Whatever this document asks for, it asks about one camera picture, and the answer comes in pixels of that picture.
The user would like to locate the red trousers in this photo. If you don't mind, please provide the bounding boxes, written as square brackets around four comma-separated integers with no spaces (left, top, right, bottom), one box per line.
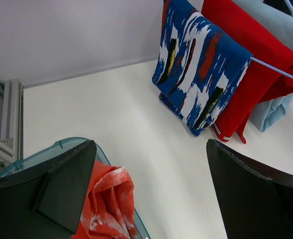
[201,0,293,143]

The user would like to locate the orange white trousers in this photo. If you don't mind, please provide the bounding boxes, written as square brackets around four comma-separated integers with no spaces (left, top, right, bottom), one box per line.
[72,161,138,239]

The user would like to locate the blue patterned trousers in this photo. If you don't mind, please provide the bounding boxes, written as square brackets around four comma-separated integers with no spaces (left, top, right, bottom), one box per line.
[152,0,252,136]

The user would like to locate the teal plastic tray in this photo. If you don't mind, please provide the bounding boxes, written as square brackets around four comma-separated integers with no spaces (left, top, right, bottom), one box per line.
[0,137,150,239]

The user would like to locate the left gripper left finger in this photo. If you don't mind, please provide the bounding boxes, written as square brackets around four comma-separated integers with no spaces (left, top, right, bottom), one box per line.
[0,140,97,239]

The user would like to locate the light blue trousers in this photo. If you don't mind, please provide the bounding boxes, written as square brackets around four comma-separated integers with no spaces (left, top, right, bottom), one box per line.
[234,0,293,132]

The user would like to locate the aluminium frame left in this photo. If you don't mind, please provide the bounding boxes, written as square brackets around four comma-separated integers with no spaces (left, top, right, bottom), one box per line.
[0,79,24,172]

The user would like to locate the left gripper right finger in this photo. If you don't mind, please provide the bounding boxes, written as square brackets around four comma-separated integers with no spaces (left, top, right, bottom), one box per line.
[206,139,293,239]

